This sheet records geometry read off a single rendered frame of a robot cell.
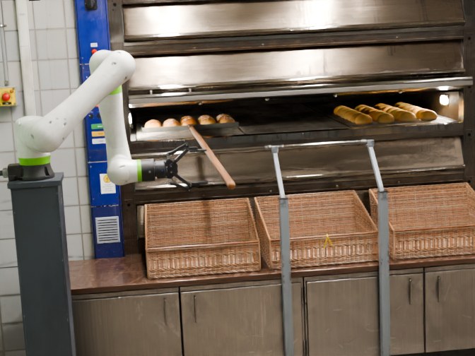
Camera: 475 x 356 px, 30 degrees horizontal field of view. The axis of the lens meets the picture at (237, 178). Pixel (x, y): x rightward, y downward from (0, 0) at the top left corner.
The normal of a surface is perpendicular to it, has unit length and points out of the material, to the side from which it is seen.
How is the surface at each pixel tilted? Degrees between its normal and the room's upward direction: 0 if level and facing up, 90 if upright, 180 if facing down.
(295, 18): 70
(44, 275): 90
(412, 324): 90
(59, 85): 90
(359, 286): 90
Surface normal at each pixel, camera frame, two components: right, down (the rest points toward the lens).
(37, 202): 0.12, 0.17
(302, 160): 0.10, -0.18
